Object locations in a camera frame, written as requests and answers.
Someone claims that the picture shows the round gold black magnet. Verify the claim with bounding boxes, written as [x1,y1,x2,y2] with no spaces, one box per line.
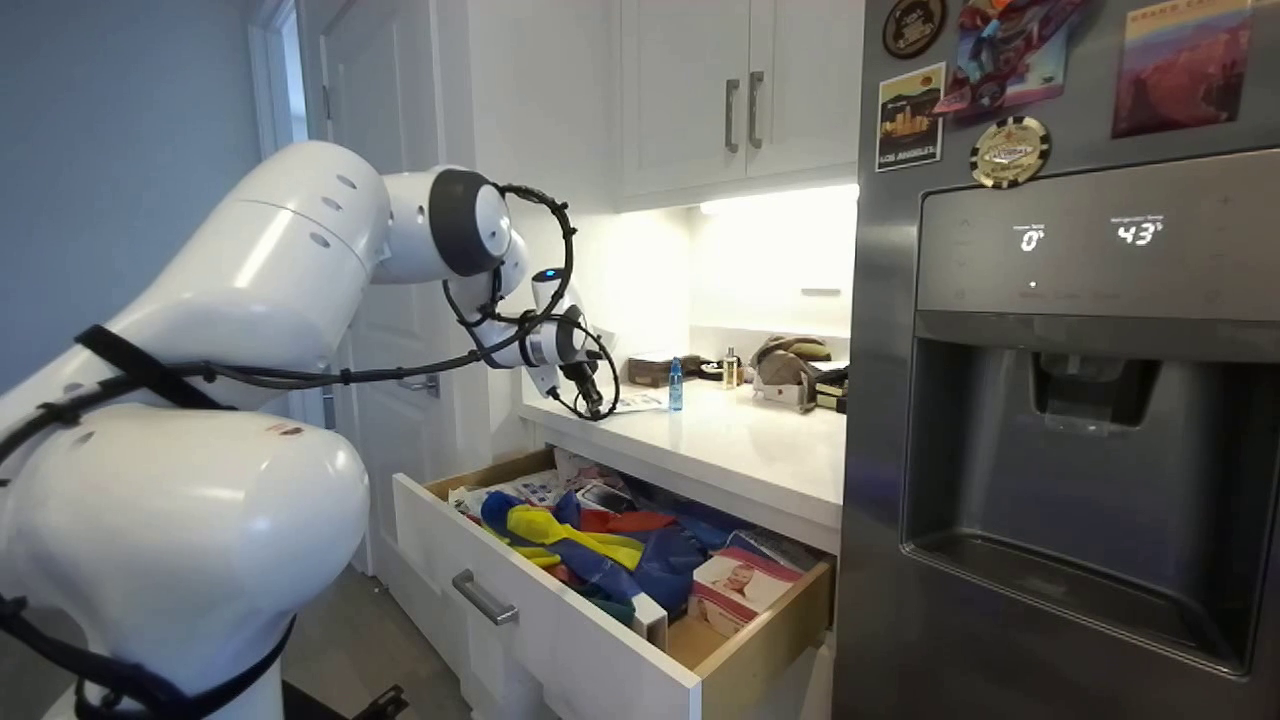
[969,111,1056,194]

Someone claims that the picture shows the dark brown box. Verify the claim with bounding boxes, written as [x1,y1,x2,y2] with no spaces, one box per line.
[621,354,680,392]

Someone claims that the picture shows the landscape picture fridge magnet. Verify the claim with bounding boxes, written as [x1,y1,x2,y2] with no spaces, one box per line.
[1106,0,1261,143]

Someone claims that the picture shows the colourful character fridge magnet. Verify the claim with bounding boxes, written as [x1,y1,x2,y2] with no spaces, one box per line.
[932,0,1092,128]

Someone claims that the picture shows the rectangular poster fridge magnet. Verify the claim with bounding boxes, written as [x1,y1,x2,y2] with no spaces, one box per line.
[873,59,948,175]

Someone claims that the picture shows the red and white box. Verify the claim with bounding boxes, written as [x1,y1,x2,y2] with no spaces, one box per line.
[687,527,810,642]

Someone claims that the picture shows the stainless steel refrigerator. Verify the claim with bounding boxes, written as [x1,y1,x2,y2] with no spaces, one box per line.
[830,0,1280,720]

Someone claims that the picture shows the yellow and blue cloth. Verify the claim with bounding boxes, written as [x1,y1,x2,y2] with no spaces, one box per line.
[476,489,648,592]

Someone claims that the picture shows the dark blue cloth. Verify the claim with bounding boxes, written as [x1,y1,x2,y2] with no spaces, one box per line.
[565,495,734,628]

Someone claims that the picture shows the round dark fridge magnet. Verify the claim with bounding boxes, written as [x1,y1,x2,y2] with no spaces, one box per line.
[874,0,950,66]

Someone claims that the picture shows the black floor object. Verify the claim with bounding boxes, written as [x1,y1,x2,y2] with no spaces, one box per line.
[278,675,410,720]

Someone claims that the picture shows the silver drawer handle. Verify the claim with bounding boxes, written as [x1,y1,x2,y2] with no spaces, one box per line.
[447,568,522,628]

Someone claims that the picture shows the white cabinet door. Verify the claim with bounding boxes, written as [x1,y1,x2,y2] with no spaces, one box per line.
[744,0,867,186]
[623,0,753,195]

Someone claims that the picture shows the silver cabinet door handle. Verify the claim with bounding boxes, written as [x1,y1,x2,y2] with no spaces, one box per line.
[718,78,744,155]
[744,69,768,153]

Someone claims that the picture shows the white room door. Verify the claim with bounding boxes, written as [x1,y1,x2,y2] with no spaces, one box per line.
[297,0,472,579]

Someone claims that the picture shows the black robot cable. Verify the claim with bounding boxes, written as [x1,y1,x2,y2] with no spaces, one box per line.
[0,181,623,720]

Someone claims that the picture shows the white printed papers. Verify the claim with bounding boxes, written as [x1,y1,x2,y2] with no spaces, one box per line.
[443,453,602,527]

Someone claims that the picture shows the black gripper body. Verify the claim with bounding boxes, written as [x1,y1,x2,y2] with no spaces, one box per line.
[555,337,613,421]

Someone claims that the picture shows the white wooden drawer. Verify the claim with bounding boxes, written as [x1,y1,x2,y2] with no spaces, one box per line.
[388,445,836,720]

